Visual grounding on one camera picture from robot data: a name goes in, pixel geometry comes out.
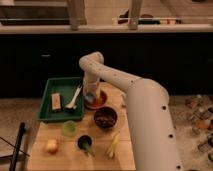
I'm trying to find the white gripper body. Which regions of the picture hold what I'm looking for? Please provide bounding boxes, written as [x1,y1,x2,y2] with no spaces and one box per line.
[83,76,100,95]

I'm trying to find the blue grey sponge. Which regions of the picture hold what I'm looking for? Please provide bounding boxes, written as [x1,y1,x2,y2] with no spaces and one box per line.
[85,93,97,104]

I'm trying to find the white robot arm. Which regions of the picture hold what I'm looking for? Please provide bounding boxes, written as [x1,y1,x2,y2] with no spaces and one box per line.
[79,52,184,171]

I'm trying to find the dark brown bowl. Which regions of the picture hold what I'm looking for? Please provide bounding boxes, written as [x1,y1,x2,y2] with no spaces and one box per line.
[94,106,118,129]

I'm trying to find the tan scrub sponge block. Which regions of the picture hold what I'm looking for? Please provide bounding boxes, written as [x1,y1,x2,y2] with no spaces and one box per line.
[51,93,61,112]

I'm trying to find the white dish brush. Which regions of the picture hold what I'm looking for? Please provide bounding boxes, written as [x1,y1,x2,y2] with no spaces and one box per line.
[65,85,82,110]

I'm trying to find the green plastic tray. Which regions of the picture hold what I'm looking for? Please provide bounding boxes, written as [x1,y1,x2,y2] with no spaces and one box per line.
[38,77,84,123]

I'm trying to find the light green cup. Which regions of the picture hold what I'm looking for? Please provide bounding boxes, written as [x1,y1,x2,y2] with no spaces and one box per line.
[62,121,76,137]

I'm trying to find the wooden cutting board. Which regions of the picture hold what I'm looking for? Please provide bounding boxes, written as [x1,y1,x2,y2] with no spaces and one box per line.
[27,83,135,171]

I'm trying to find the yellow round fruit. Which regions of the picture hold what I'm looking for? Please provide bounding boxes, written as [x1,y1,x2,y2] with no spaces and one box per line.
[45,139,58,154]

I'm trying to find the black pole stand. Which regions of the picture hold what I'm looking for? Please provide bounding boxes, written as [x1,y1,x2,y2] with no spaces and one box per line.
[9,122,25,171]

